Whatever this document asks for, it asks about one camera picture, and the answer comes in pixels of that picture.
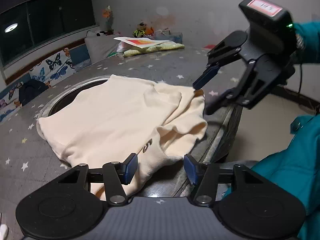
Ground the cream white sweater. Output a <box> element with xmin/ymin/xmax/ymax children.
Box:
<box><xmin>37</xmin><ymin>75</ymin><xmax>207</xmax><ymax>195</ymax></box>

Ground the red box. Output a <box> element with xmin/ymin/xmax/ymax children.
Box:
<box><xmin>204</xmin><ymin>44</ymin><xmax>216</xmax><ymax>49</ymax></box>

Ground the green patterned cushion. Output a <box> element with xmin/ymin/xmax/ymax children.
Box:
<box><xmin>123</xmin><ymin>41</ymin><xmax>185</xmax><ymax>57</ymax></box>

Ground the clear plastic storage box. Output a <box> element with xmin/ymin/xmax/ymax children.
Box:
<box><xmin>153</xmin><ymin>30</ymin><xmax>183</xmax><ymax>43</ymax></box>

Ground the orange plush toy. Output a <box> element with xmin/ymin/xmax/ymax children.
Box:
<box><xmin>145</xmin><ymin>27</ymin><xmax>154</xmax><ymax>36</ymax></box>

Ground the french fries drawing board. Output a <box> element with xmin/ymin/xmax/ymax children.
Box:
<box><xmin>114</xmin><ymin>37</ymin><xmax>169</xmax><ymax>49</ymax></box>

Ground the teddy bear plush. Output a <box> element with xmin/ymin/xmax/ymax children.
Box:
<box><xmin>133</xmin><ymin>22</ymin><xmax>147</xmax><ymax>38</ymax></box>

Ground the white plastic bag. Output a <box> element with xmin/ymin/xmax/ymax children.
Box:
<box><xmin>116</xmin><ymin>41</ymin><xmax>132</xmax><ymax>53</ymax></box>

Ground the grey star pattern tablecloth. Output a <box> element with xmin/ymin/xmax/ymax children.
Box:
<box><xmin>0</xmin><ymin>45</ymin><xmax>249</xmax><ymax>240</ymax></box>

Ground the round induction cooktop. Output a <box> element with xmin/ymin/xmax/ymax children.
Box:
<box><xmin>34</xmin><ymin>75</ymin><xmax>111</xmax><ymax>120</ymax></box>

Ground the teal jacket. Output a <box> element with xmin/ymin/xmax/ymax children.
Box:
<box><xmin>252</xmin><ymin>21</ymin><xmax>319</xmax><ymax>239</ymax></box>

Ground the grey pillow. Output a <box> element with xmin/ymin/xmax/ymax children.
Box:
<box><xmin>85</xmin><ymin>35</ymin><xmax>119</xmax><ymax>64</ymax></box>

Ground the orange artificial flower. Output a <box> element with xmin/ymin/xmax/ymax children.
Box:
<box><xmin>103</xmin><ymin>5</ymin><xmax>113</xmax><ymax>32</ymax></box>

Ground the dark blue backpack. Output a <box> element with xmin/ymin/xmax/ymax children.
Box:
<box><xmin>18</xmin><ymin>79</ymin><xmax>49</xmax><ymax>106</ymax></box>

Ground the butterfly pattern cushion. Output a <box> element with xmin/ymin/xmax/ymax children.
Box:
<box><xmin>29</xmin><ymin>48</ymin><xmax>76</xmax><ymax>86</ymax></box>
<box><xmin>1</xmin><ymin>82</ymin><xmax>23</xmax><ymax>124</ymax></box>

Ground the blue bench sofa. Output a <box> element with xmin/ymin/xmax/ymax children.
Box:
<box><xmin>1</xmin><ymin>44</ymin><xmax>91</xmax><ymax>120</ymax></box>

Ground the black cable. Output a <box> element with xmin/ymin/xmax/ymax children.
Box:
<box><xmin>277</xmin><ymin>62</ymin><xmax>320</xmax><ymax>113</ymax></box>

